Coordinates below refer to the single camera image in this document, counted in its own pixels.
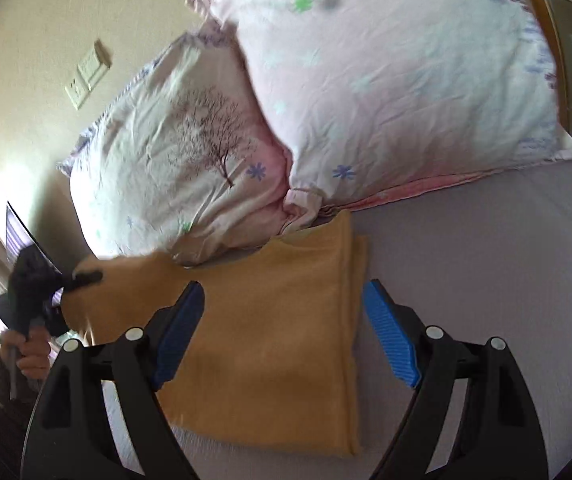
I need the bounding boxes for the tan garment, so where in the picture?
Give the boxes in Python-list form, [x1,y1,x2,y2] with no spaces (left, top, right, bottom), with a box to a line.
[62,212,367,456]

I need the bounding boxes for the person left hand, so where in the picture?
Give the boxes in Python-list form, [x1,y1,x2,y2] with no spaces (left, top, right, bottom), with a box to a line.
[0,325,51,380]

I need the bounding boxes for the tree print pillow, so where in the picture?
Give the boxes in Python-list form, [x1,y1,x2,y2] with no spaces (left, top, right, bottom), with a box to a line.
[60,22,290,264]

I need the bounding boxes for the lavender bed sheet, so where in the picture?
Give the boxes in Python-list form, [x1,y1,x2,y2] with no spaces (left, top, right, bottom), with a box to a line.
[174,162,572,479]

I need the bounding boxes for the pink floral pillow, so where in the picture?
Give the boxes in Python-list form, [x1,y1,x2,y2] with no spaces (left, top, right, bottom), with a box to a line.
[187,0,572,212]

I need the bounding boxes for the white wall switch plate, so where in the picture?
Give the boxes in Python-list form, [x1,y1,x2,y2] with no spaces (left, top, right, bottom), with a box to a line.
[64,39,111,110]

